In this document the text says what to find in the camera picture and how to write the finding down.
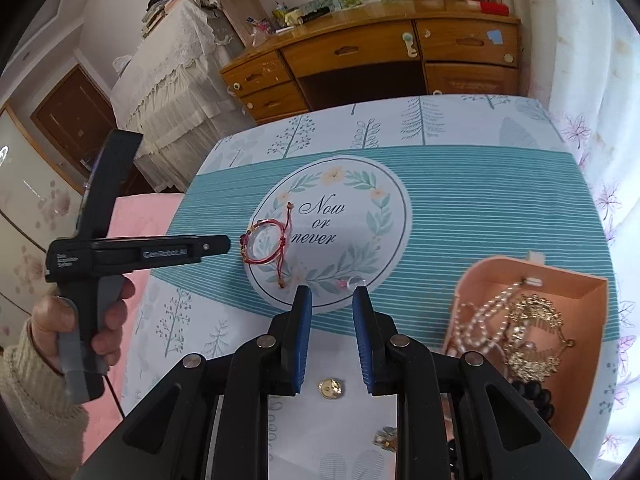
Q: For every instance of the white leaf print curtain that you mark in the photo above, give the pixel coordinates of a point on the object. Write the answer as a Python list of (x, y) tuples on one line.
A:
[(590, 85)]

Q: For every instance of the wooden desk with drawers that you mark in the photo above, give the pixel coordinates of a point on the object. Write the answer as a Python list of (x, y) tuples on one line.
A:
[(350, 50)]

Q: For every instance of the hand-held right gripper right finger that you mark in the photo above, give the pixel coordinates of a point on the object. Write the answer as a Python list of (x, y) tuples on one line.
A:
[(364, 340)]

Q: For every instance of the person's left forearm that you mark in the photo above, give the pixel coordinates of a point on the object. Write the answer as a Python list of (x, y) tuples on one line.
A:
[(35, 410)]

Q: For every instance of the blue sticker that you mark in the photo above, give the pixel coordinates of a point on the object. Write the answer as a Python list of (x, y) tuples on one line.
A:
[(495, 36)]

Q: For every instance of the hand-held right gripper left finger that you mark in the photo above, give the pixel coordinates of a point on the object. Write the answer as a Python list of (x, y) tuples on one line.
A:
[(301, 340)]

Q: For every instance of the gold rhinestone hair comb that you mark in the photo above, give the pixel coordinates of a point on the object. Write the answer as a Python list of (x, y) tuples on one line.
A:
[(535, 355)]

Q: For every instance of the white drawer hook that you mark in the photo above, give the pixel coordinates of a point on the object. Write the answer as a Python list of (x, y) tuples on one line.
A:
[(410, 42)]

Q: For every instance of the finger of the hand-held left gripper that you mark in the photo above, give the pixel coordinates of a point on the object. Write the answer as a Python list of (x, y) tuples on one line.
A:
[(215, 247)]

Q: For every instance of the green jar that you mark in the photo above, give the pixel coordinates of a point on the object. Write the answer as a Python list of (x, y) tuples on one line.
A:
[(280, 15)]

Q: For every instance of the pink blanket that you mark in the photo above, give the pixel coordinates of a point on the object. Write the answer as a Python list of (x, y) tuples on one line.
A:
[(140, 215)]

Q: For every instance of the pink plastic box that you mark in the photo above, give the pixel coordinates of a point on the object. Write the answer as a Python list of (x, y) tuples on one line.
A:
[(575, 310)]

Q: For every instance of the tree print tablecloth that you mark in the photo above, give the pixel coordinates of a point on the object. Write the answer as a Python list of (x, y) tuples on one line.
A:
[(450, 200)]

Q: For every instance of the brown wooden door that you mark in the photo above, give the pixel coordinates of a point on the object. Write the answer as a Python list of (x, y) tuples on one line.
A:
[(70, 110)]

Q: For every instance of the green flower earring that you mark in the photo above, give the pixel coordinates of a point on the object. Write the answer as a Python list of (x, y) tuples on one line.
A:
[(385, 439)]

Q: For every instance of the person's left hand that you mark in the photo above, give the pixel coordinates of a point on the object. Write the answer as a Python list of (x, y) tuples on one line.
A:
[(117, 310)]

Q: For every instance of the round gold pendant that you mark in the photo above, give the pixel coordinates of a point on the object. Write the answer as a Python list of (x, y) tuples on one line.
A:
[(331, 389)]

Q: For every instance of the floral wardrobe doors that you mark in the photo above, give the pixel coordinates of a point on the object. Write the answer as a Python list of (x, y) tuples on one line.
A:
[(30, 200)]

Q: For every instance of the black flashlight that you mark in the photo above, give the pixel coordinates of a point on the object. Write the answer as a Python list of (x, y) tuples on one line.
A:
[(315, 14)]

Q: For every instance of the red box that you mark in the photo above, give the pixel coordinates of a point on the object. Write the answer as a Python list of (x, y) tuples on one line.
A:
[(495, 8)]

